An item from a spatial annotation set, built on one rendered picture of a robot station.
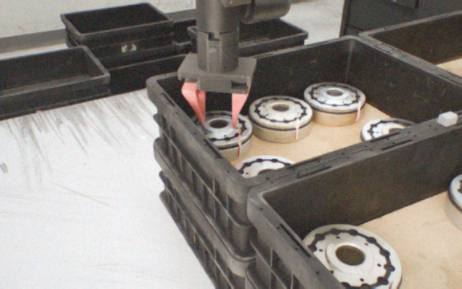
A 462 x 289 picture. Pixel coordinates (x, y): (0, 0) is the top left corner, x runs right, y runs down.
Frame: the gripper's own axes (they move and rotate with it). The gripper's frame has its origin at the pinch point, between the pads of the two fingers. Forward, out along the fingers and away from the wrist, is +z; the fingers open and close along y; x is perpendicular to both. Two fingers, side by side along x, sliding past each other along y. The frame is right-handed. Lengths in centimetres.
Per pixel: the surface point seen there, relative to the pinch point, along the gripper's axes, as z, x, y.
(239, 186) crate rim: -5.8, 22.4, -6.4
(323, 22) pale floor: 89, -316, -26
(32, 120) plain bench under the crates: 18, -22, 46
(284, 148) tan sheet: 4.1, -0.2, -10.2
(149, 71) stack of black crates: 44, -106, 49
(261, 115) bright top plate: 1.0, -4.6, -6.1
